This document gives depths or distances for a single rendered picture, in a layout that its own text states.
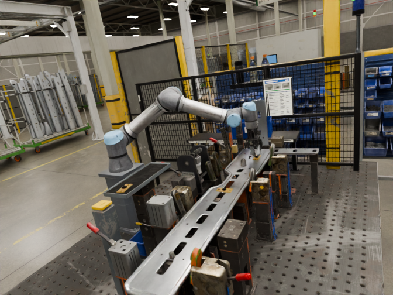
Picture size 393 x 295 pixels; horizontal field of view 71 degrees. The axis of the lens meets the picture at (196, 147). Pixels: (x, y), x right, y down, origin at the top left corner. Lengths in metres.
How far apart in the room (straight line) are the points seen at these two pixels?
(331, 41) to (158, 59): 2.32
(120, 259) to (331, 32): 1.91
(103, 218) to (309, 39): 7.32
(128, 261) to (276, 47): 7.53
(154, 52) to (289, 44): 4.85
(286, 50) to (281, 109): 5.88
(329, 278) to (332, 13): 1.64
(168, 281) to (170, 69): 3.12
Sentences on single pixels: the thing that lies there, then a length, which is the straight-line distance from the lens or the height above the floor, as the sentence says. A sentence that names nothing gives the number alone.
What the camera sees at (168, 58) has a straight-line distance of 3.80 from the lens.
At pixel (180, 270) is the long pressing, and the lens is 1.02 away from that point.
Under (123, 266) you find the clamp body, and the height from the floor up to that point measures 1.00.
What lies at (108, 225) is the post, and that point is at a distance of 1.23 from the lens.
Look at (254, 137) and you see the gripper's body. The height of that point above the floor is 1.16.
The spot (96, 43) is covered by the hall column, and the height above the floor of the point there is 2.67.
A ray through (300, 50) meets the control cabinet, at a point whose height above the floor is 1.56.
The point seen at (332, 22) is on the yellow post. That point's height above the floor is 1.77.
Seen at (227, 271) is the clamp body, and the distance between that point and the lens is 0.94.
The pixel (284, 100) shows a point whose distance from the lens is 2.28.
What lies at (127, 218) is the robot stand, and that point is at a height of 0.80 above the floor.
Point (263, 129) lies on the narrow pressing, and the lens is 2.07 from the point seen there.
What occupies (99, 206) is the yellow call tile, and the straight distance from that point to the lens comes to 1.22.
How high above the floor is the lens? 1.65
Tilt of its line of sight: 17 degrees down
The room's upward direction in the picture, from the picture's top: 9 degrees counter-clockwise
